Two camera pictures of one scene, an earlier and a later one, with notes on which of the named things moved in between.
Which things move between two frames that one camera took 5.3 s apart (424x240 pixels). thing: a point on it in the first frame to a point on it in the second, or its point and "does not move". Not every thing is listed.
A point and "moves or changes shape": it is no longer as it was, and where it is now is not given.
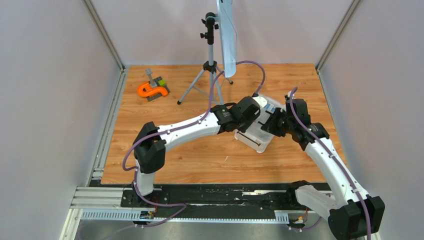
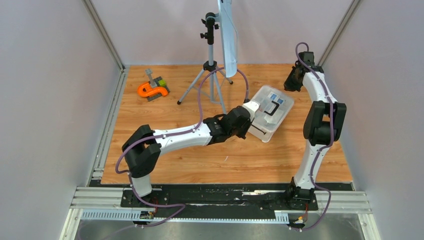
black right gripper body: x=279 y=124 to x=291 y=82
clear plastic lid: x=266 y=112 moves or changes shape
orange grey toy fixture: x=153 y=88 does not move
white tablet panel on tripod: x=228 y=36 does not move
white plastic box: x=253 y=136 moves or changes shape
